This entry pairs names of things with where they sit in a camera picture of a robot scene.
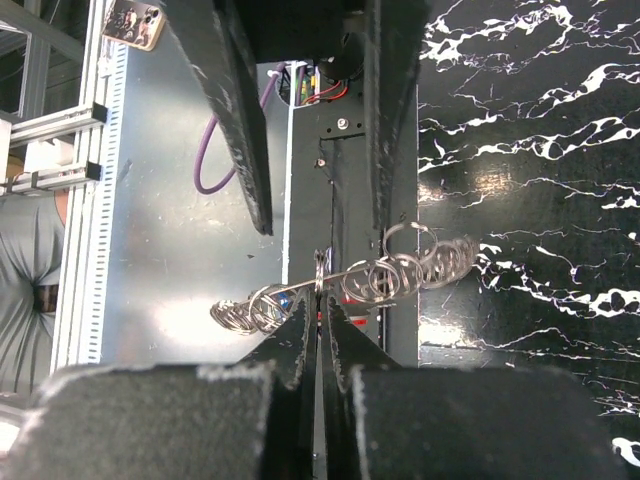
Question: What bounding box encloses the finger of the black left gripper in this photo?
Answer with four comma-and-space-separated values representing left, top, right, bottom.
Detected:
165, 0, 273, 235
363, 0, 429, 229

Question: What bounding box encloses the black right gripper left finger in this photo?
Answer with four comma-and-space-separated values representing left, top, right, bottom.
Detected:
240, 289, 317, 479

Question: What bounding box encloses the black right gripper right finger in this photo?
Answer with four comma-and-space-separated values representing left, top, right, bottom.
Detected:
319, 292, 401, 479

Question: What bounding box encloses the red plastic key tag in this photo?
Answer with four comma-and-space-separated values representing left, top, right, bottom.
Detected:
342, 297, 373, 327

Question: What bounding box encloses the blue plastic key tag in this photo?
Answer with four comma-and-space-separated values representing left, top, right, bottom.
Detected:
276, 292, 291, 310

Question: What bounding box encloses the smartphone with patterned case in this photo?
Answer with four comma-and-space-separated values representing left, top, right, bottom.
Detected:
102, 0, 166, 52

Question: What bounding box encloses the person in grey shirt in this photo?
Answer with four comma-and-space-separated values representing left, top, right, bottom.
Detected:
1, 190, 68, 396

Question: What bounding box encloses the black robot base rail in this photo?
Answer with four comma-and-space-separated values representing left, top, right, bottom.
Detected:
282, 80, 419, 367

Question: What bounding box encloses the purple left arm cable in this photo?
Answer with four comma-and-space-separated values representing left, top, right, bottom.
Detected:
193, 74, 281, 195

